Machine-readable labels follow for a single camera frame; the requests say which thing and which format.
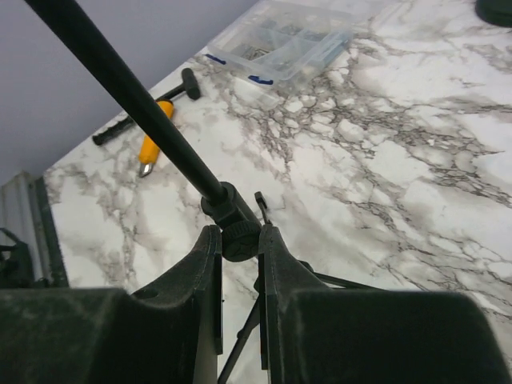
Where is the black T-handle tool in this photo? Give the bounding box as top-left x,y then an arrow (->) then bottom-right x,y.
91,67 -> 203,147

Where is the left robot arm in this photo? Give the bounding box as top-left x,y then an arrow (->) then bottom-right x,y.
1,228 -> 35,290

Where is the orange utility knife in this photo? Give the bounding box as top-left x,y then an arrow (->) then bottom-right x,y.
138,99 -> 177,179

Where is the clear plastic screw box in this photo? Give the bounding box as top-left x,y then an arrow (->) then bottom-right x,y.
206,1 -> 352,94

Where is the black tripod shock-mount stand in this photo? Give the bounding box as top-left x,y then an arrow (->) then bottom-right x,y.
30,1 -> 375,383

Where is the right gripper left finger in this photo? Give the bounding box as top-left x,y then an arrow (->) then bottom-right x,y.
1,226 -> 222,383

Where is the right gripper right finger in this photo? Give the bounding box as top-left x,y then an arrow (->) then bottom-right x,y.
258,225 -> 511,383

